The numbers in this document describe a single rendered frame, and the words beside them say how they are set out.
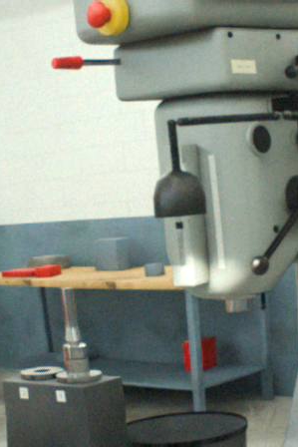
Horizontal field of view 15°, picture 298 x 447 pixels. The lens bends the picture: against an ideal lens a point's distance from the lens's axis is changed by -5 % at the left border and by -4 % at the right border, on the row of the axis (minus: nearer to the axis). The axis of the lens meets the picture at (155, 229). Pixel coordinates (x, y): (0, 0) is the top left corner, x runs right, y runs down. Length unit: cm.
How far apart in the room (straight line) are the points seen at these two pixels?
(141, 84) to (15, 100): 706
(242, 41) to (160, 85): 15
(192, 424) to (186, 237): 244
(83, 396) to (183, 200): 64
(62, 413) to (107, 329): 610
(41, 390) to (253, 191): 68
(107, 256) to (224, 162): 596
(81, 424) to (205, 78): 77
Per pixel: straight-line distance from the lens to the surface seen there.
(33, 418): 227
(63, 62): 177
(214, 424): 415
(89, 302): 838
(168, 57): 178
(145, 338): 804
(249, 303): 187
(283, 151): 184
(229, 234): 178
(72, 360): 221
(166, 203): 163
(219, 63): 172
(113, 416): 223
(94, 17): 170
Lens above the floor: 152
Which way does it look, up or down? 3 degrees down
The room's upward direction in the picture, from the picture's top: 5 degrees counter-clockwise
